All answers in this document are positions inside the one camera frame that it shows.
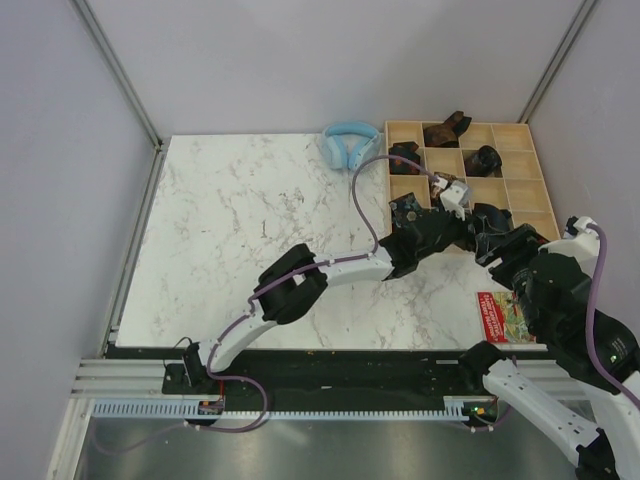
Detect dark blue striped tie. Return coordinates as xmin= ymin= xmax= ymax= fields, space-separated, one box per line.
xmin=472 ymin=203 xmax=513 ymax=246

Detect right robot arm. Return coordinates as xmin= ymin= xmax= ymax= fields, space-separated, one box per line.
xmin=457 ymin=217 xmax=639 ymax=479

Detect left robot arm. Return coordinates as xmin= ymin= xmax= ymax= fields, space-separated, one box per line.
xmin=182 ymin=208 xmax=473 ymax=393

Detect blue hexagon rolled tie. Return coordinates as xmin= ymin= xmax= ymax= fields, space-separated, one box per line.
xmin=389 ymin=192 xmax=426 ymax=232

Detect colourful patchwork rolled tie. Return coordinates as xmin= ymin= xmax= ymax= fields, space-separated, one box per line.
xmin=429 ymin=172 xmax=458 ymax=208

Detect red children's book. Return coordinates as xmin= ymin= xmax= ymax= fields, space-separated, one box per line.
xmin=476 ymin=291 xmax=535 ymax=347

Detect black orange-dotted rolled tie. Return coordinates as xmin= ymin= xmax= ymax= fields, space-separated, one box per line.
xmin=389 ymin=141 xmax=422 ymax=175

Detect wooden compartment tray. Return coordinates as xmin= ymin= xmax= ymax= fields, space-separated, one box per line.
xmin=384 ymin=120 xmax=560 ymax=240

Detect dark glossy rolled tie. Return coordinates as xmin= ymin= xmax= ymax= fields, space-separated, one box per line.
xmin=464 ymin=145 xmax=502 ymax=177

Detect brown rolled tie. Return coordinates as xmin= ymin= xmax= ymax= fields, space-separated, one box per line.
xmin=423 ymin=111 xmax=472 ymax=148

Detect light blue headphones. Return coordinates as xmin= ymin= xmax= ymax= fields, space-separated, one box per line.
xmin=320 ymin=122 xmax=383 ymax=171

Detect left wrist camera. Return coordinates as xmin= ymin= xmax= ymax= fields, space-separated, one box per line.
xmin=440 ymin=180 xmax=471 ymax=221

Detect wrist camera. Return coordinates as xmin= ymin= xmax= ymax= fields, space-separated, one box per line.
xmin=440 ymin=180 xmax=471 ymax=221
xmin=562 ymin=216 xmax=600 ymax=253

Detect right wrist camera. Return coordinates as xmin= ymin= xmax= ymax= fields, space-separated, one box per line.
xmin=562 ymin=216 xmax=600 ymax=253

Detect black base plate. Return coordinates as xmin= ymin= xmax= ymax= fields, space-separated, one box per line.
xmin=159 ymin=348 xmax=556 ymax=416

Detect white slotted cable duct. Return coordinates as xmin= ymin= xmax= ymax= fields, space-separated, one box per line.
xmin=92 ymin=394 xmax=519 ymax=421

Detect aluminium rail frame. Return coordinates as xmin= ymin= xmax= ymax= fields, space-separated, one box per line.
xmin=49 ymin=135 xmax=571 ymax=479

